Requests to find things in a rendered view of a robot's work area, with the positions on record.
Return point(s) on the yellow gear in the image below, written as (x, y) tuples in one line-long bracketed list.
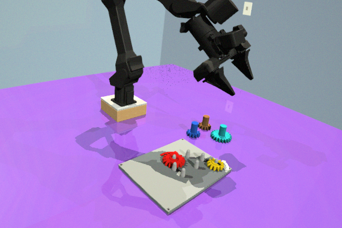
[(215, 166)]

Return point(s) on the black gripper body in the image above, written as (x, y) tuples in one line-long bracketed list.
[(212, 64)]

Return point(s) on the teal gear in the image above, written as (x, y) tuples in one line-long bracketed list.
[(221, 135)]

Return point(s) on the red gear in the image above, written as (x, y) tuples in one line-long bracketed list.
[(168, 161)]

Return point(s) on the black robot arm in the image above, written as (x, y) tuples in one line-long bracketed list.
[(129, 67)]

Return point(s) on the dark blue gear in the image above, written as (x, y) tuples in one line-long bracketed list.
[(193, 131)]

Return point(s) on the brown gear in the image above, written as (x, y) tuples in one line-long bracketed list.
[(204, 124)]

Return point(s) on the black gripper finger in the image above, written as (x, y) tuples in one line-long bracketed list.
[(219, 80), (243, 65)]

